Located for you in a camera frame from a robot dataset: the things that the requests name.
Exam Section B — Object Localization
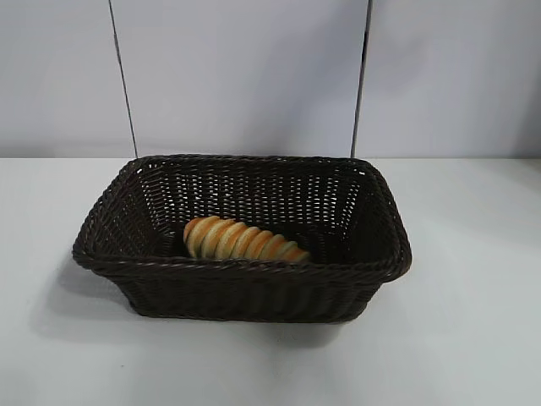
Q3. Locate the dark brown wicker basket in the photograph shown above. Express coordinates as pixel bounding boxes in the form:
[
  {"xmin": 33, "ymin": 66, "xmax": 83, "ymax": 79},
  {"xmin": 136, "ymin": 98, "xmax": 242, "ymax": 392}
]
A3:
[{"xmin": 71, "ymin": 154, "xmax": 413, "ymax": 323}]

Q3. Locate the long spiral bread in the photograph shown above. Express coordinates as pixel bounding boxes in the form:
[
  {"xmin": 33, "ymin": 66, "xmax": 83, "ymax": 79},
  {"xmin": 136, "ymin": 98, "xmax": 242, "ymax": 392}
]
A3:
[{"xmin": 183, "ymin": 216, "xmax": 313, "ymax": 263}]

